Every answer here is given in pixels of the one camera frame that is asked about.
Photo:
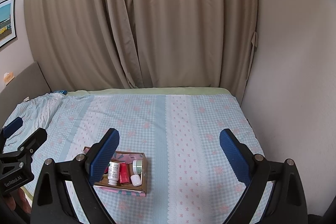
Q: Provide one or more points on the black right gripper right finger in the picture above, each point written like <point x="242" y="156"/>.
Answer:
<point x="286" y="203"/>

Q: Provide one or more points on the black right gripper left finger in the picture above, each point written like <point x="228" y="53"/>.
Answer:
<point x="52" y="203"/>

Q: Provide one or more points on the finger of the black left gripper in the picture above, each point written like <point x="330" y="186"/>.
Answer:
<point x="33" y="142"/>
<point x="11" y="128"/>

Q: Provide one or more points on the red cap bottle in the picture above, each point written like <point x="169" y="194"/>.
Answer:
<point x="124" y="174"/>

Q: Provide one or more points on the white earbuds case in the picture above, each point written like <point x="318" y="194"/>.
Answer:
<point x="136" y="180"/>

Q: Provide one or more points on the pale green lid jar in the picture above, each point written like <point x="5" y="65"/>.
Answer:
<point x="137" y="166"/>

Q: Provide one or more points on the person's left hand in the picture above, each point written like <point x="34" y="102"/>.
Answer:
<point x="19" y="199"/>

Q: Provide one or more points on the grey headboard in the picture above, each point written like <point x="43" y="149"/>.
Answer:
<point x="29" y="83"/>

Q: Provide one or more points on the light blue patterned bedsheet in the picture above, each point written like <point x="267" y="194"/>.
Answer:
<point x="189" y="179"/>

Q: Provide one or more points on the framed wall picture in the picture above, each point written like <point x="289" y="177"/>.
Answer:
<point x="7" y="23"/>

